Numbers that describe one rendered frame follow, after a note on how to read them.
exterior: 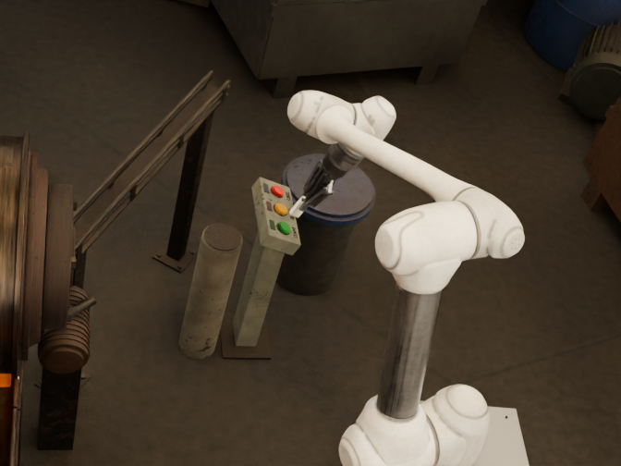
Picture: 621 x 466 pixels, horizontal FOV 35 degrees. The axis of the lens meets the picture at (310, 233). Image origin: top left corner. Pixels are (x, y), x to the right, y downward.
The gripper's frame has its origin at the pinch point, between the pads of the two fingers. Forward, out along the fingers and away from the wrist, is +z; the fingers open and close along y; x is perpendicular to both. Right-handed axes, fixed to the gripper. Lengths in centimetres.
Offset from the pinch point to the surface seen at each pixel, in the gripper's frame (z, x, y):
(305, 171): 20, 22, -43
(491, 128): 22, 139, -128
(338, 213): 16.7, 29.9, -24.7
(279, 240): 10.4, -1.1, 4.7
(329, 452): 58, 42, 37
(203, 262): 31.2, -13.7, 0.4
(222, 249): 22.8, -12.4, 1.8
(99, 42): 82, -22, -163
